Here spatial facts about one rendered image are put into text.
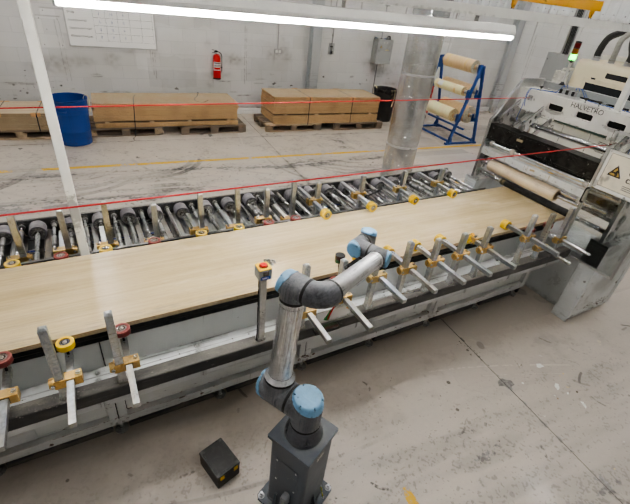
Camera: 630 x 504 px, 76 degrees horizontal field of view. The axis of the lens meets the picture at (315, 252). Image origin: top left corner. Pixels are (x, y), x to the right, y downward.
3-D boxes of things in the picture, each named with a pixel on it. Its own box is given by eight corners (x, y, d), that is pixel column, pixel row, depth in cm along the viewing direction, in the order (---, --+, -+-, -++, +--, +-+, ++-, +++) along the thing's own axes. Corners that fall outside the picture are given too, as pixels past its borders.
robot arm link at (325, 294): (328, 298, 155) (396, 247, 208) (302, 285, 160) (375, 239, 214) (323, 323, 160) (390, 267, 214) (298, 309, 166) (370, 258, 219)
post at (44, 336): (71, 402, 194) (46, 329, 169) (63, 404, 193) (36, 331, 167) (71, 396, 197) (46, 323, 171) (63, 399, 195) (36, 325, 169)
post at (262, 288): (265, 340, 237) (268, 278, 212) (257, 342, 234) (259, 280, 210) (262, 334, 240) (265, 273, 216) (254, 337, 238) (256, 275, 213)
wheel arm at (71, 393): (78, 427, 172) (76, 421, 170) (69, 430, 171) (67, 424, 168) (74, 355, 203) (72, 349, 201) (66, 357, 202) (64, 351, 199)
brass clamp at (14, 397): (20, 402, 180) (17, 395, 177) (-18, 413, 174) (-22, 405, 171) (21, 391, 184) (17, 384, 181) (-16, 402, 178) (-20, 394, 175)
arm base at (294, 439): (330, 429, 204) (332, 416, 198) (307, 457, 190) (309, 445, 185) (300, 408, 212) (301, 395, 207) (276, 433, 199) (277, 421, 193)
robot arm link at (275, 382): (279, 418, 193) (302, 288, 159) (251, 399, 201) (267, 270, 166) (297, 399, 205) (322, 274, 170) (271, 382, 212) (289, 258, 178)
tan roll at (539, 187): (611, 226, 352) (619, 213, 345) (603, 228, 346) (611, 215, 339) (484, 165, 453) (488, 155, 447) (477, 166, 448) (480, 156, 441)
